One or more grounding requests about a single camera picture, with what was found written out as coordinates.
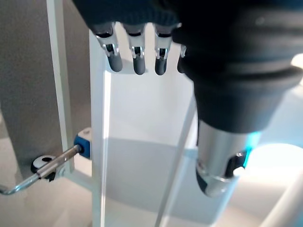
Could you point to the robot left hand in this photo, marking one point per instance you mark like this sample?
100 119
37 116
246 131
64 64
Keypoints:
227 59

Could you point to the white hospital bed frame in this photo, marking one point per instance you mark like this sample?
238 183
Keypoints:
142 142

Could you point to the blue crank shaft bracket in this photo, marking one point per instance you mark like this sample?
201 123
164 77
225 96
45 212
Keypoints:
83 144

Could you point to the bed caster wheel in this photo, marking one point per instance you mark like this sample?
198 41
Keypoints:
46 166

